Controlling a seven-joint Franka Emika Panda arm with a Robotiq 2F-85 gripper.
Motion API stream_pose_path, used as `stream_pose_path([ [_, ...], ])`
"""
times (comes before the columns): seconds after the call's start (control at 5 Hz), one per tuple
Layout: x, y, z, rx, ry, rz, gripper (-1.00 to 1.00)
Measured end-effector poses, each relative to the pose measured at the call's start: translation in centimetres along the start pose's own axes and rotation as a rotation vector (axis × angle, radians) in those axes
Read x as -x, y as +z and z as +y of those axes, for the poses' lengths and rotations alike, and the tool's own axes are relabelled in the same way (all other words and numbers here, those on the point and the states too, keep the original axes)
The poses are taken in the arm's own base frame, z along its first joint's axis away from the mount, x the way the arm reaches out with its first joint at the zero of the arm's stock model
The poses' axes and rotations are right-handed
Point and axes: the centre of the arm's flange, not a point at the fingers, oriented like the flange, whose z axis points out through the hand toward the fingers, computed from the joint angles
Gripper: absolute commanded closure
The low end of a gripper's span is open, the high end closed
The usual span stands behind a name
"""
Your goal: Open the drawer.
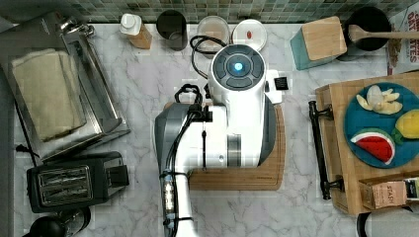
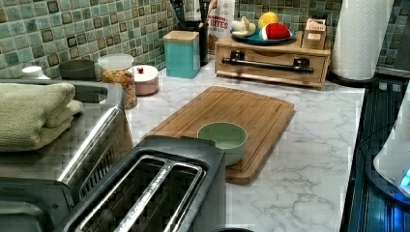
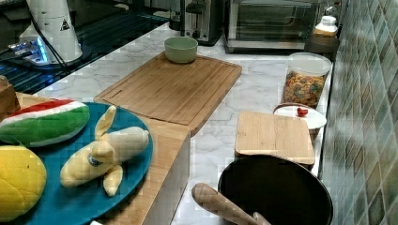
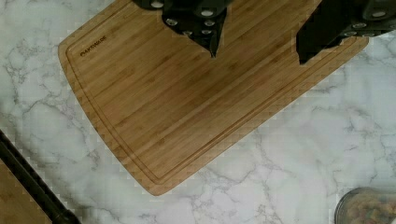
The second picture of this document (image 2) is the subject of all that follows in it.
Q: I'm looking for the black metal drawer handle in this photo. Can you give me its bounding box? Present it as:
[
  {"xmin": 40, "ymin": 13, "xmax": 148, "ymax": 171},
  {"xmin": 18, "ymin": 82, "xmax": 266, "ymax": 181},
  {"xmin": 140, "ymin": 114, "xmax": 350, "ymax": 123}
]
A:
[{"xmin": 221, "ymin": 51, "xmax": 314, "ymax": 73}]

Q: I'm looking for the wooden drawer front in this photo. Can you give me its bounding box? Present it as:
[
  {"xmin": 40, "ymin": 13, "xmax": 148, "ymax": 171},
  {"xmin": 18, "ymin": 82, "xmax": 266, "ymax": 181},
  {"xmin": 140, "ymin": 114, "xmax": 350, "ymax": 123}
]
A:
[{"xmin": 216, "ymin": 47, "xmax": 329, "ymax": 87}]

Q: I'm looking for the wooden drawer box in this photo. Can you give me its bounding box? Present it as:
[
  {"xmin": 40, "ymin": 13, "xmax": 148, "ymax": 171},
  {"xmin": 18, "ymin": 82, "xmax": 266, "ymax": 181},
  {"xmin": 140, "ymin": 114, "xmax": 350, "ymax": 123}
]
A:
[{"xmin": 215, "ymin": 32, "xmax": 331, "ymax": 71}]

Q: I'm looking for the green ceramic bowl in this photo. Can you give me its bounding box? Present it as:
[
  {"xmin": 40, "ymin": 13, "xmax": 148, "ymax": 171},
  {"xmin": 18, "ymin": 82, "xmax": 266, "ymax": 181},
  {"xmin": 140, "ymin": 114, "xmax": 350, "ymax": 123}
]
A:
[{"xmin": 196, "ymin": 122, "xmax": 248, "ymax": 166}]

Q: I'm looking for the bamboo cutting board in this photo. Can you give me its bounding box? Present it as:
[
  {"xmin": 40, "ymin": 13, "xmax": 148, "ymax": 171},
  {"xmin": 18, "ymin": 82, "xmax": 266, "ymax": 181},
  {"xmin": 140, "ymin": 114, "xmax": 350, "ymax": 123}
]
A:
[{"xmin": 149, "ymin": 86, "xmax": 294, "ymax": 185}]

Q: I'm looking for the pink lidded ceramic pot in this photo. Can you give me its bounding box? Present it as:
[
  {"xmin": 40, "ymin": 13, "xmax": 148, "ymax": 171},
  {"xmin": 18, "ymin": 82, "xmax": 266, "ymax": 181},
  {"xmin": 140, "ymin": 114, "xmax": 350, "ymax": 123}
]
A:
[{"xmin": 132, "ymin": 65, "xmax": 159, "ymax": 96}]

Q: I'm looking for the teal canister wooden lid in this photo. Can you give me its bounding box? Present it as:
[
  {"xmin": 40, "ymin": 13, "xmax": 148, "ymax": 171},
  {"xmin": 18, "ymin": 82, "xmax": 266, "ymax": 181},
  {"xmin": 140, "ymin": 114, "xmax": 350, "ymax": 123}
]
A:
[{"xmin": 163, "ymin": 30, "xmax": 200, "ymax": 79}]

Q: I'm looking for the black steel toaster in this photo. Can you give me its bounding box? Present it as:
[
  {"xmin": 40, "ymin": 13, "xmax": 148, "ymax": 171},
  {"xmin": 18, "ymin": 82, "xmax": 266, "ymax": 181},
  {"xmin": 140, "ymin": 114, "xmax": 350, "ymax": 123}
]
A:
[{"xmin": 53, "ymin": 135, "xmax": 226, "ymax": 232}]

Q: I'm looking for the black utensil holder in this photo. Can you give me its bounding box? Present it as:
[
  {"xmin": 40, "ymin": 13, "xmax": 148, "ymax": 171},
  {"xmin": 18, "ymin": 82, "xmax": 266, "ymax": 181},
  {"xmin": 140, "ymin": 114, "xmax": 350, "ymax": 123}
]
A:
[{"xmin": 182, "ymin": 20, "xmax": 208, "ymax": 67}]

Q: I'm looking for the blue plate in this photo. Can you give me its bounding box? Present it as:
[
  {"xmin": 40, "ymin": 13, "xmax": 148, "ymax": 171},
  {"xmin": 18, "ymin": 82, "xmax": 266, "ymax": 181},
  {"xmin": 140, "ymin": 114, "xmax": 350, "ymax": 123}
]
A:
[{"xmin": 230, "ymin": 30, "xmax": 296, "ymax": 45}]

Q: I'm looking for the white toy garlic banana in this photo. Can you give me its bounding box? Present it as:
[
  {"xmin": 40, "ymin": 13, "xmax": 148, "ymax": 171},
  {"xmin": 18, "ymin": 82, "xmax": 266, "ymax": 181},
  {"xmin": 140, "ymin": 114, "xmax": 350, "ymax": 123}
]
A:
[{"xmin": 231, "ymin": 16, "xmax": 256, "ymax": 38}]

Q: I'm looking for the glass cereal jar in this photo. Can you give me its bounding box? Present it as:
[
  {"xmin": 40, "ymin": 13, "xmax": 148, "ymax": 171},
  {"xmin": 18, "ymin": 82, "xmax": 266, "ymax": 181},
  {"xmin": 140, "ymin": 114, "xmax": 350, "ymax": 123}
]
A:
[{"xmin": 98, "ymin": 54, "xmax": 137, "ymax": 109}]

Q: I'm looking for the snack bites box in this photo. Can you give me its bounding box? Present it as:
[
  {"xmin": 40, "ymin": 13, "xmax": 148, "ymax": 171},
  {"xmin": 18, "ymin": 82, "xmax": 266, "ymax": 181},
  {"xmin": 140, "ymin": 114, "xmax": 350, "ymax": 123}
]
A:
[{"xmin": 207, "ymin": 0, "xmax": 235, "ymax": 53}]

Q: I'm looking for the red white toy fruit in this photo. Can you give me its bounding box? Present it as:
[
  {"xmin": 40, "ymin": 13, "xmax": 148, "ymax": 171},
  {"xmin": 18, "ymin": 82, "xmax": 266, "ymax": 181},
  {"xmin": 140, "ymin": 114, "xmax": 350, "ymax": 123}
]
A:
[{"xmin": 260, "ymin": 23, "xmax": 291, "ymax": 40}]

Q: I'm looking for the yellow toy lemon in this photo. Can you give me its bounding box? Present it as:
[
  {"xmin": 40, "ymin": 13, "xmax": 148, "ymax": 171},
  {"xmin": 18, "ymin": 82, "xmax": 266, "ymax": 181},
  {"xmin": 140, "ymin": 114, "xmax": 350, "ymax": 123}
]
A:
[{"xmin": 258, "ymin": 12, "xmax": 279, "ymax": 29}]

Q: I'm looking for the dark grey bowl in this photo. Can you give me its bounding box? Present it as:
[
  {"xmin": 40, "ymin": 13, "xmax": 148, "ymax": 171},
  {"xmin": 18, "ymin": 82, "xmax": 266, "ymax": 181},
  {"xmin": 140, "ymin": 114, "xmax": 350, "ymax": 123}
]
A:
[{"xmin": 59, "ymin": 60, "xmax": 95, "ymax": 80}]

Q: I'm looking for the small wooden tea box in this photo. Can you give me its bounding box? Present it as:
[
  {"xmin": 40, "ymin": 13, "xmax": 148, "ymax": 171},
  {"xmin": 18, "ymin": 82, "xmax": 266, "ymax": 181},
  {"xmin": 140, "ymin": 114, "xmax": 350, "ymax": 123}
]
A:
[{"xmin": 302, "ymin": 18, "xmax": 327, "ymax": 49}]

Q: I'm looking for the black paper towel base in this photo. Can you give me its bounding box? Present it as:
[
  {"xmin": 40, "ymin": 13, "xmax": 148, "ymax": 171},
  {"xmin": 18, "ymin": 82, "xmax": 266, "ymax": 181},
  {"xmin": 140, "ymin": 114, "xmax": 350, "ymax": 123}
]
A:
[{"xmin": 326, "ymin": 72, "xmax": 379, "ymax": 88}]

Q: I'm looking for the folded green towel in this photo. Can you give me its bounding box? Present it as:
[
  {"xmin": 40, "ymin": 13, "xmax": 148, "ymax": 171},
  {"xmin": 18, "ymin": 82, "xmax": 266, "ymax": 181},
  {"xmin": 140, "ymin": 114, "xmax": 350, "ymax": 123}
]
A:
[{"xmin": 0, "ymin": 83, "xmax": 83, "ymax": 152}]

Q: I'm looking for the stainless toaster oven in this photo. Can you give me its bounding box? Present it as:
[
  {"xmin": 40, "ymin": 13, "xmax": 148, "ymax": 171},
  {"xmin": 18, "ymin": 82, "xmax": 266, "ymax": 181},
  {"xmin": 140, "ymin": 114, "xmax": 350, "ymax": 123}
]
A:
[{"xmin": 1, "ymin": 81, "xmax": 132, "ymax": 232}]

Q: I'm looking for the white jar lid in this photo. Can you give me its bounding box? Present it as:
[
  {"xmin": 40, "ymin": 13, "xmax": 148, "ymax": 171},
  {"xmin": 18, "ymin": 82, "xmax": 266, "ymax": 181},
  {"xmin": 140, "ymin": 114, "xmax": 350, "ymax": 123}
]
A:
[{"xmin": 22, "ymin": 66, "xmax": 47, "ymax": 79}]

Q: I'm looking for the white paper towel roll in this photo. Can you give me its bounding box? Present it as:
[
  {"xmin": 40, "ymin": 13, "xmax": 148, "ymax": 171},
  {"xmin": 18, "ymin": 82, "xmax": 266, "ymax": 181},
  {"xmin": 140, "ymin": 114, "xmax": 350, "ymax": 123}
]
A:
[{"xmin": 331, "ymin": 0, "xmax": 395, "ymax": 81}]

